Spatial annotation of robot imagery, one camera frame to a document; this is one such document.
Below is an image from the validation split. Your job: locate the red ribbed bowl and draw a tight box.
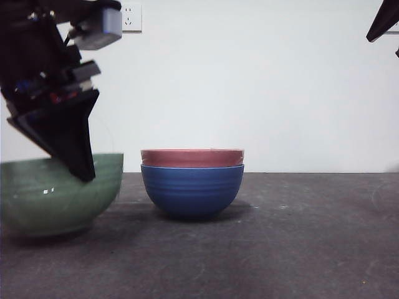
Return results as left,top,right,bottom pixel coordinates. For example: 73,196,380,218
140,148,246,168

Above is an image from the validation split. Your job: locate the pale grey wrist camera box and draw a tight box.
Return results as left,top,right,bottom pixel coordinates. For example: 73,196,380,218
69,7,123,51

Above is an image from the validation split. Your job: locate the blue ribbed bowl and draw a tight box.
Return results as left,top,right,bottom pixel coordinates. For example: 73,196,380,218
140,163,246,223

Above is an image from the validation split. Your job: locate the green ribbed bowl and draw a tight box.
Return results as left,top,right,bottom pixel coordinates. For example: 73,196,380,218
0,152,125,239

